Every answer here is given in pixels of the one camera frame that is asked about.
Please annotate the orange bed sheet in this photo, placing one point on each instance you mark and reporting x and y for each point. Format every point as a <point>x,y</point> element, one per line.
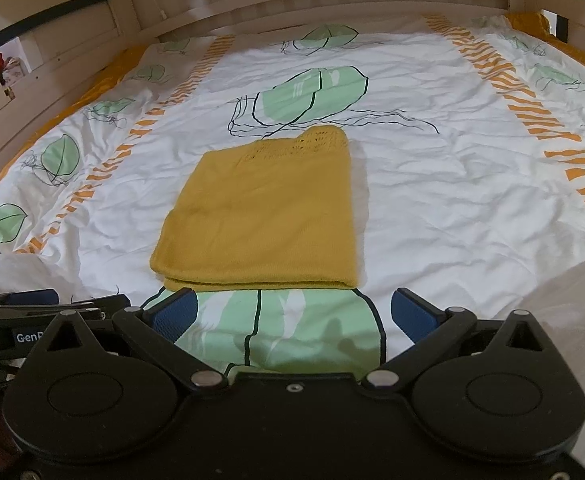
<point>535,24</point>

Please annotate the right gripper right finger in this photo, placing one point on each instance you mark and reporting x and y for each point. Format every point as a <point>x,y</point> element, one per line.
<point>435,334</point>

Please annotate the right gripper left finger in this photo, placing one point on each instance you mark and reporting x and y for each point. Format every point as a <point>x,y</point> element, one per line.
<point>152,334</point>

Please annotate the mustard yellow knit sweater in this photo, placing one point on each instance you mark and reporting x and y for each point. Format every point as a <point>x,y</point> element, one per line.
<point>271,214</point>

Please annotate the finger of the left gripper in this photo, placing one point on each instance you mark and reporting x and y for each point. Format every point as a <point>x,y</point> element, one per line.
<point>29,298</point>

